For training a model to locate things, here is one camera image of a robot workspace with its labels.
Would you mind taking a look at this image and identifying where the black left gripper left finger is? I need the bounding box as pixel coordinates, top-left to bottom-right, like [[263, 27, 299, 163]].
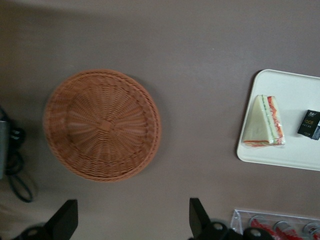
[[17, 199, 79, 240]]

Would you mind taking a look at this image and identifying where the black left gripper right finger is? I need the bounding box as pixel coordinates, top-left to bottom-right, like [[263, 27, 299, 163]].
[[187, 197, 272, 240]]

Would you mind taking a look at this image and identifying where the triangle sandwich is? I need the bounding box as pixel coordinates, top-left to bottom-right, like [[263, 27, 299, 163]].
[[241, 94, 287, 148]]

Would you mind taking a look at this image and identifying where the round brown wicker basket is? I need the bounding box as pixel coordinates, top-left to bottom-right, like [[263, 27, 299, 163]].
[[42, 69, 162, 183]]

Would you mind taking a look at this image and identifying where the white plastic tray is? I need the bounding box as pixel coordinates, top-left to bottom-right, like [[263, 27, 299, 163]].
[[236, 68, 320, 172]]

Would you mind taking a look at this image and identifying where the clear plastic box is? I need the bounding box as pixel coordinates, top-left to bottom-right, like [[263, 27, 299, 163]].
[[229, 208, 320, 240]]

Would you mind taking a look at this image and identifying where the grey metal bar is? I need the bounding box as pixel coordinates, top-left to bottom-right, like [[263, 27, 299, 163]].
[[0, 119, 11, 180]]

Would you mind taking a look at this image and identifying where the small black packet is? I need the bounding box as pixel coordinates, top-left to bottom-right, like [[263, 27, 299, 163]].
[[296, 109, 320, 141]]

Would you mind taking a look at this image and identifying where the looped black cable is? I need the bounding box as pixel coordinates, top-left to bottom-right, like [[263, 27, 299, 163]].
[[0, 106, 35, 203]]

